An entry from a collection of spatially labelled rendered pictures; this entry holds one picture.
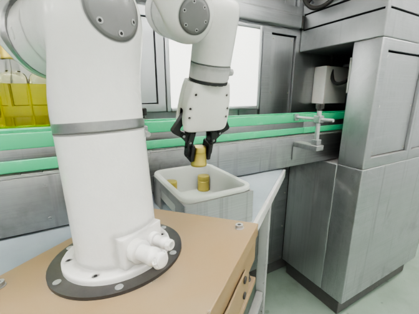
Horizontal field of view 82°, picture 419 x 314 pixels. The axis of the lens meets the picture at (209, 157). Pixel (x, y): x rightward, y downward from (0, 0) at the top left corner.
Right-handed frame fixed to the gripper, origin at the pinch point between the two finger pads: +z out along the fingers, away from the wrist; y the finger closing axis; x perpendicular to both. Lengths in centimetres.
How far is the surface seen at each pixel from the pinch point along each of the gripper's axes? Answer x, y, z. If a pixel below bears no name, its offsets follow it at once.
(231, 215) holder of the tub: 10.4, -4.6, 11.6
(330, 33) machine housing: -34, -75, -29
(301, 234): -10, -75, 65
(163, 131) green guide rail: -22.2, 0.1, 5.4
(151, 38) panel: -46.5, -2.9, -17.5
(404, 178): 5, -112, 26
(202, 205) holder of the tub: 9.1, 2.4, 7.7
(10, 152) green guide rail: -13.8, 34.9, 3.6
